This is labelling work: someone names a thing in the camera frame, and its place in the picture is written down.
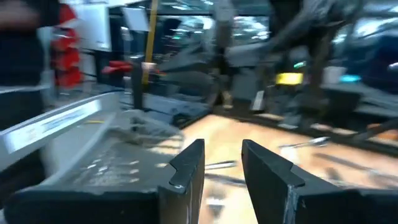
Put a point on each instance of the whiteboard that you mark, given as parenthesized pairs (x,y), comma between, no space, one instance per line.
(93,28)

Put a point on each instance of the teal bowl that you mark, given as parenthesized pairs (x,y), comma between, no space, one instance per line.
(350,78)

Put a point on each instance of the shelf with red bins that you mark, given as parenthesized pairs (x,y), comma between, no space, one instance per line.
(66,59)

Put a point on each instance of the person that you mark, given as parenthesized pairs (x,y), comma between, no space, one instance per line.
(18,56)

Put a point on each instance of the white cup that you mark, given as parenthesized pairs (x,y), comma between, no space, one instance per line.
(334,74)

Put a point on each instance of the tilted white panel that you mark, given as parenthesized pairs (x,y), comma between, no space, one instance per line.
(136,18)

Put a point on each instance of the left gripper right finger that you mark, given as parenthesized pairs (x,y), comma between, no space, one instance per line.
(311,208)

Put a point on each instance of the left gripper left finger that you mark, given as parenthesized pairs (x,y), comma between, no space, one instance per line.
(93,208)

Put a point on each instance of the grey mesh cutlery basket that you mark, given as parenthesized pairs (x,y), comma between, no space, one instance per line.
(109,161)

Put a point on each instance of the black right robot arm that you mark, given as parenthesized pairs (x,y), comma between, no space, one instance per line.
(311,18)

